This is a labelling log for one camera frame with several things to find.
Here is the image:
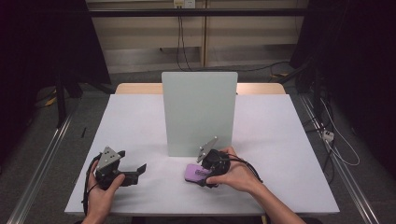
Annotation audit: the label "white power strip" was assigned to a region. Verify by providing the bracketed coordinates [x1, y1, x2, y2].
[321, 130, 335, 143]

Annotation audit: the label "person's right hand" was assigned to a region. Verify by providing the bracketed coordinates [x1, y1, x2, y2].
[206, 147, 262, 194]

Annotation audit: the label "black curtain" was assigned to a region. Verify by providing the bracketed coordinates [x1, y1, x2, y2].
[0, 0, 112, 169]
[289, 0, 396, 175]

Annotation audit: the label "white cable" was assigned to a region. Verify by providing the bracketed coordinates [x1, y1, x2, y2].
[319, 98, 361, 167]

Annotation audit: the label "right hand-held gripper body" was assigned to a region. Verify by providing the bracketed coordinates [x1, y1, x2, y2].
[196, 135, 232, 189]

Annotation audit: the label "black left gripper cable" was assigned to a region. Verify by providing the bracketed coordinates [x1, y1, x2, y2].
[81, 153, 103, 217]

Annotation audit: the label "purple whiteboard eraser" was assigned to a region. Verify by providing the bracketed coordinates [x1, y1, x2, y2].
[184, 163, 213, 185]

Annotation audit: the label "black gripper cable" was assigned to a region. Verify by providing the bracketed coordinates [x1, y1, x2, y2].
[81, 153, 103, 217]
[222, 153, 264, 185]

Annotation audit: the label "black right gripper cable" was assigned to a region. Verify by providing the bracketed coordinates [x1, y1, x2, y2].
[222, 153, 264, 185]

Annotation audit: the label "aluminium floor rail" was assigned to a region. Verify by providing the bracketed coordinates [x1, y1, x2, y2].
[6, 114, 76, 224]
[298, 92, 381, 224]

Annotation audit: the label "person's left hand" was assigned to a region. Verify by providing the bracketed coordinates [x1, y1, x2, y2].
[87, 169, 126, 218]

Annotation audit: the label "wooden vertical post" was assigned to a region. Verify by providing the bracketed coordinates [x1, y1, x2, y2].
[200, 0, 208, 68]

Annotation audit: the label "black horizontal bar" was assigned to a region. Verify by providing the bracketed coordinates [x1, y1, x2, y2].
[88, 7, 310, 18]

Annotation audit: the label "black metal stand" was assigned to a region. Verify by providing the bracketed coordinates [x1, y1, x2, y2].
[54, 69, 68, 129]

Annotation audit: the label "black hanging cables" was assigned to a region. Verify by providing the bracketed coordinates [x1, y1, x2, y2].
[176, 15, 192, 73]

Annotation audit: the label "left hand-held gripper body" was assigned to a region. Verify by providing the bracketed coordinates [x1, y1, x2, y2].
[94, 146, 139, 190]

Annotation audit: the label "standing white whiteboard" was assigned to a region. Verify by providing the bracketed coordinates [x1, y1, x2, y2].
[161, 71, 239, 158]

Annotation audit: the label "wooden table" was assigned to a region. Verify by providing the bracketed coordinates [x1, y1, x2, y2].
[115, 82, 287, 95]

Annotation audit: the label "white table cover sheet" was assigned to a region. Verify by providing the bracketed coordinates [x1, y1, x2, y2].
[64, 93, 340, 217]

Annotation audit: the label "white wall socket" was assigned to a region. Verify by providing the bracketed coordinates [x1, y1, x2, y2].
[173, 0, 197, 9]

